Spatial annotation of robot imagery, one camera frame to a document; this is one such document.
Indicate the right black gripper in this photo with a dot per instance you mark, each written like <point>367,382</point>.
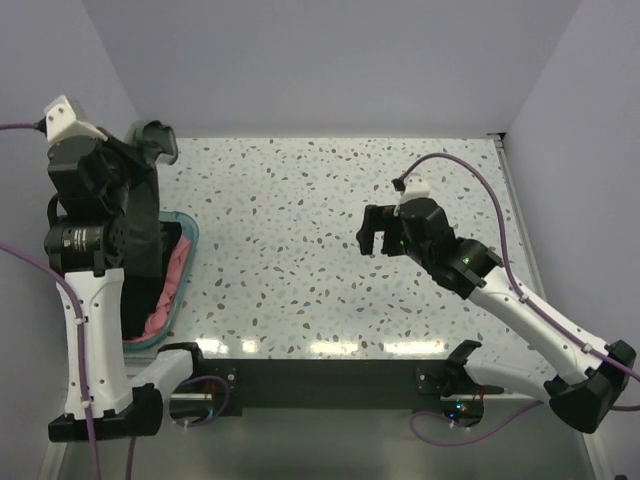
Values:
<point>376,218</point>

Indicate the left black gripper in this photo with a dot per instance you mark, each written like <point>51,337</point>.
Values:
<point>111,146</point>

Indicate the dark grey t shirt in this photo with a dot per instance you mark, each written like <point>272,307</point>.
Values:
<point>146,144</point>

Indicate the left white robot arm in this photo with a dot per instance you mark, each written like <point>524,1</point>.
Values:
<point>86,245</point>

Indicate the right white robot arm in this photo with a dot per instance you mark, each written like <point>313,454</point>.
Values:
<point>588,373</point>

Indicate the teal plastic laundry basket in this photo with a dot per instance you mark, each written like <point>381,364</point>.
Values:
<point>191,230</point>

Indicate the pink t shirt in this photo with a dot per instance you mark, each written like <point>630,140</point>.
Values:
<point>159,320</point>

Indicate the black t shirt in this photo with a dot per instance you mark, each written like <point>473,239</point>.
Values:
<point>140,294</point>

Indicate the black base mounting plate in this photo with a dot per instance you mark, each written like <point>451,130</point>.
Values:
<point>323,384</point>

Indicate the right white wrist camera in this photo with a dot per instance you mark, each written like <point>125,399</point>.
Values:
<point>412,187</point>

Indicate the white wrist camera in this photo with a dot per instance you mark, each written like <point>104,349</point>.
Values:
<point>412,187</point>
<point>64,118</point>

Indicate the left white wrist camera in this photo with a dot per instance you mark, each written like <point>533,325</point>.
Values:
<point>64,118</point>

